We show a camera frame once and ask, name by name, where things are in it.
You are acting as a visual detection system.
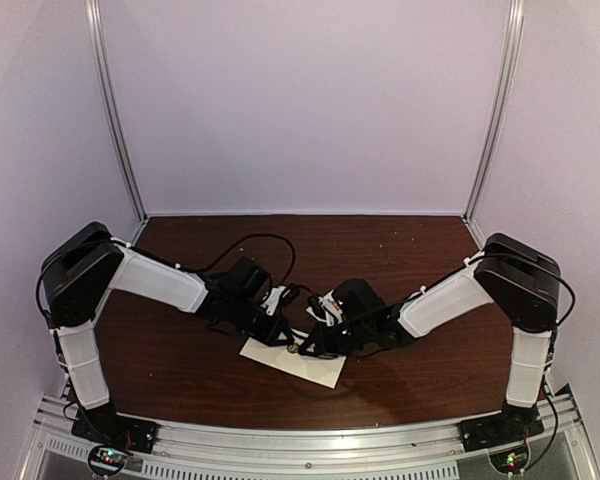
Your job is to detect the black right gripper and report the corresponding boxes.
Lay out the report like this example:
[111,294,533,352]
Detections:
[300,317,374,359]

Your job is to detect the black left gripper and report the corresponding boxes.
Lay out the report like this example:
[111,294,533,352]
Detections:
[227,297,293,349]

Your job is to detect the cream paper envelope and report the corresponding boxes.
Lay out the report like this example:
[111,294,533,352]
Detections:
[240,339,347,389]

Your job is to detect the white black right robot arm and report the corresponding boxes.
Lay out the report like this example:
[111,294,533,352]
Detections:
[298,232,575,442]

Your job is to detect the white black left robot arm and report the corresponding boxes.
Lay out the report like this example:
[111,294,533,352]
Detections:
[34,222,294,444]

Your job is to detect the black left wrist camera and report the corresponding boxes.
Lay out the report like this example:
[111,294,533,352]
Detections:
[261,285,300,316]

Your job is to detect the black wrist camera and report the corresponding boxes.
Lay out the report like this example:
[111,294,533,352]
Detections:
[306,294,344,327]
[261,285,300,316]

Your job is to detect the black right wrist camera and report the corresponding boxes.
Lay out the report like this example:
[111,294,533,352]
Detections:
[306,294,344,327]

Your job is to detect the black braided left camera cable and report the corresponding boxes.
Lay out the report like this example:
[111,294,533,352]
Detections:
[204,233,297,286]

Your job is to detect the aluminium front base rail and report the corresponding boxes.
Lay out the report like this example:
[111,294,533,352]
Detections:
[15,394,600,479]

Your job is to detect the left aluminium corner post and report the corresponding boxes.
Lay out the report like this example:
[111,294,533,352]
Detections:
[84,0,148,223]

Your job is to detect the aluminium corner post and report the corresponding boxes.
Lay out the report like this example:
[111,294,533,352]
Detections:
[84,0,148,223]
[464,0,525,223]

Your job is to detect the right aluminium corner post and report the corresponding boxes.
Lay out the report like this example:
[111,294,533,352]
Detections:
[464,0,525,223]

